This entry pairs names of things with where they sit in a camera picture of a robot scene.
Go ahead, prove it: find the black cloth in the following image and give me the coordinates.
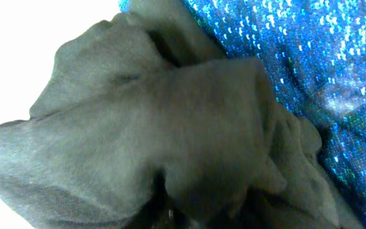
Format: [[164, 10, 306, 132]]
[[0, 1, 363, 228]]

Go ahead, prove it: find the blue sequin cloth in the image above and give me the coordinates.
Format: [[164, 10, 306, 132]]
[[119, 0, 366, 229]]

